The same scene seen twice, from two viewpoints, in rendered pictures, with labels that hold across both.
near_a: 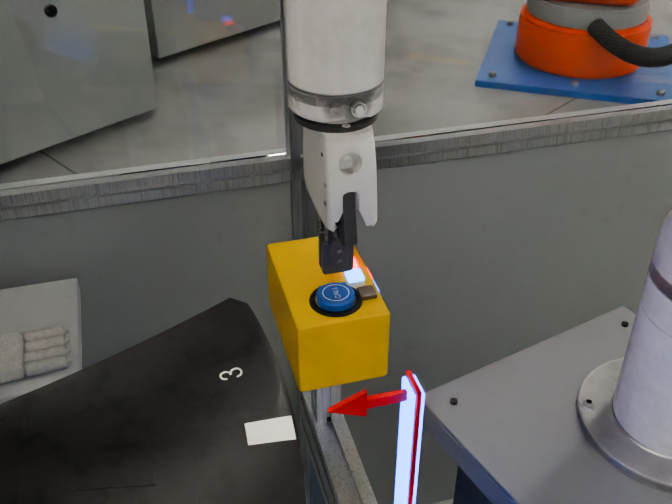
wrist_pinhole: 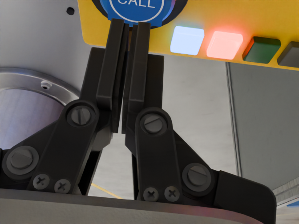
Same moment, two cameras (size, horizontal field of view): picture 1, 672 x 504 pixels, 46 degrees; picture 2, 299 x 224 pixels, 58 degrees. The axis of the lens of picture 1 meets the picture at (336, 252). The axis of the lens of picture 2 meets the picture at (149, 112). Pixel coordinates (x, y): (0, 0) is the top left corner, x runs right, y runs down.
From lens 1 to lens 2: 0.75 m
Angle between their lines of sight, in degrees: 58
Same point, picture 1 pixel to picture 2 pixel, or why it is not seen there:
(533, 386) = (80, 66)
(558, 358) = not seen: hidden behind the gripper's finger
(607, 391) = (59, 97)
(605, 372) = not seen: hidden behind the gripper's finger
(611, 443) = (7, 78)
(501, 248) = not seen: outside the picture
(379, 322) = (82, 21)
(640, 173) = (267, 165)
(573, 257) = (274, 104)
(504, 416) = (47, 36)
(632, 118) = (280, 198)
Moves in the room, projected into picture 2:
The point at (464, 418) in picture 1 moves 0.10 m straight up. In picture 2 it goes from (47, 8) to (18, 83)
